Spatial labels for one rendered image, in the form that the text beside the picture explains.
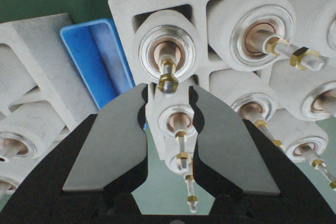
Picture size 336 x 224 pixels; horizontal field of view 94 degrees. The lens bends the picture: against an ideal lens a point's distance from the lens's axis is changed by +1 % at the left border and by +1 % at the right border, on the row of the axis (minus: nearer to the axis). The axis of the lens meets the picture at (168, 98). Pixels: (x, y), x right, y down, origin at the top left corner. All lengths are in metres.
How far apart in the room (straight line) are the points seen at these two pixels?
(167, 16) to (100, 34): 0.31
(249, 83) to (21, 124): 0.41
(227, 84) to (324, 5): 0.15
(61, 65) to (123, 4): 0.21
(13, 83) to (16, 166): 0.23
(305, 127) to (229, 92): 0.18
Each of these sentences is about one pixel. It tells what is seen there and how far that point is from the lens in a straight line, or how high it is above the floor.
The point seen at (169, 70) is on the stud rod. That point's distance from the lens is 0.16.
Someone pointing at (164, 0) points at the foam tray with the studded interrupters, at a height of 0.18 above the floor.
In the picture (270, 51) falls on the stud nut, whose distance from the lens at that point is 0.20.
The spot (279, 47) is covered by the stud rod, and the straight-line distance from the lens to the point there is 0.20.
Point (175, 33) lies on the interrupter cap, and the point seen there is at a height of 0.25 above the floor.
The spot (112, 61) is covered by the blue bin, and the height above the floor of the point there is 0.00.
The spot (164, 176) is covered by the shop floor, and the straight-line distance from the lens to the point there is 0.89.
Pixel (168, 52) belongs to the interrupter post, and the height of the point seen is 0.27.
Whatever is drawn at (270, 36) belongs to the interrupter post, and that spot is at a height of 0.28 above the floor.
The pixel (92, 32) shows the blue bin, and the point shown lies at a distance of 0.50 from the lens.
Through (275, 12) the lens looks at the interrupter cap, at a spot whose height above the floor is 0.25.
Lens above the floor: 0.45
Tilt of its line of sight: 57 degrees down
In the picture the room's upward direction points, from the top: 179 degrees clockwise
